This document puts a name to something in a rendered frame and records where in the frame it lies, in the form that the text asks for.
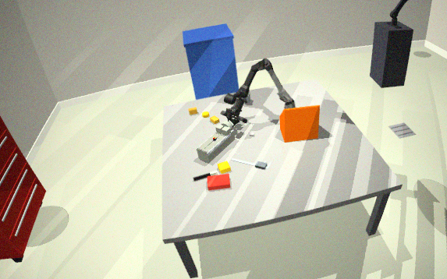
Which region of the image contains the red flat block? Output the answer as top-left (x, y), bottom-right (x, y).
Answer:
top-left (208, 174), bottom-right (230, 190)

